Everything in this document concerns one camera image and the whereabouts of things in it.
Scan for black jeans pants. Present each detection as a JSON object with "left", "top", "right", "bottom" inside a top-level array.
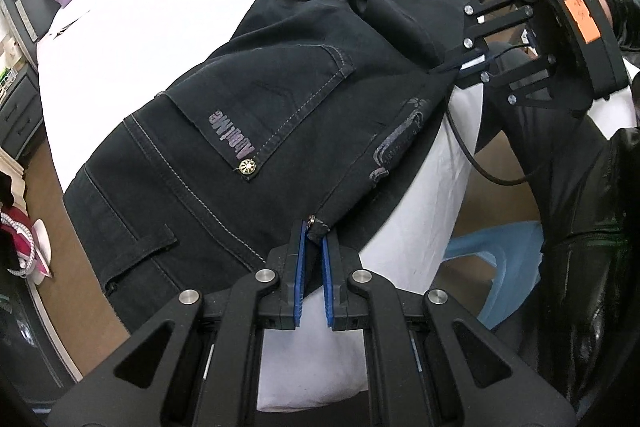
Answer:
[{"left": 64, "top": 0, "right": 470, "bottom": 331}]

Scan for light blue plastic stool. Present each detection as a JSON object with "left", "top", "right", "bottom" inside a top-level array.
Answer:
[{"left": 442, "top": 221, "right": 544, "bottom": 329}]

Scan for black leather jacket sleeve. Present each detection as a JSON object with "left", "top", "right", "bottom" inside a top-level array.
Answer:
[{"left": 474, "top": 0, "right": 640, "bottom": 413}]

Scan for red white bag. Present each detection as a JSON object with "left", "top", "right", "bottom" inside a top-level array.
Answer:
[{"left": 1, "top": 208, "right": 52, "bottom": 285}]

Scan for dark grey nightstand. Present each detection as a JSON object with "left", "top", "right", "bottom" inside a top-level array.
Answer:
[{"left": 1, "top": 65, "right": 43, "bottom": 160}]

